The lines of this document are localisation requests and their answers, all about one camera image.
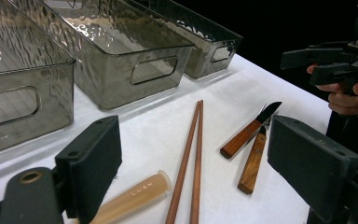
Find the wooden handled knife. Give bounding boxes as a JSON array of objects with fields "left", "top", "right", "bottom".
[{"left": 219, "top": 101, "right": 283, "bottom": 161}]

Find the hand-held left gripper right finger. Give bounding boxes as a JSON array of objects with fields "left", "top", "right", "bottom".
[{"left": 267, "top": 114, "right": 358, "bottom": 224}]

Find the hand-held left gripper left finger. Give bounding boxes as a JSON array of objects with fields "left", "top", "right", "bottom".
[{"left": 54, "top": 115, "right": 123, "bottom": 224}]

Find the brown wooden chopstick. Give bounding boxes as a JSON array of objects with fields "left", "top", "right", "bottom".
[
  {"left": 164, "top": 100, "right": 201, "bottom": 224},
  {"left": 189, "top": 99, "right": 205, "bottom": 224}
]

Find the brown stick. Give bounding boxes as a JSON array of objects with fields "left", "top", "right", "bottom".
[{"left": 237, "top": 104, "right": 273, "bottom": 195}]

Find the smoky clear plastic bin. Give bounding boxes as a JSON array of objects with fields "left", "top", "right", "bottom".
[
  {"left": 10, "top": 0, "right": 195, "bottom": 111},
  {"left": 0, "top": 0, "right": 76, "bottom": 158},
  {"left": 127, "top": 0, "right": 244, "bottom": 79}
]

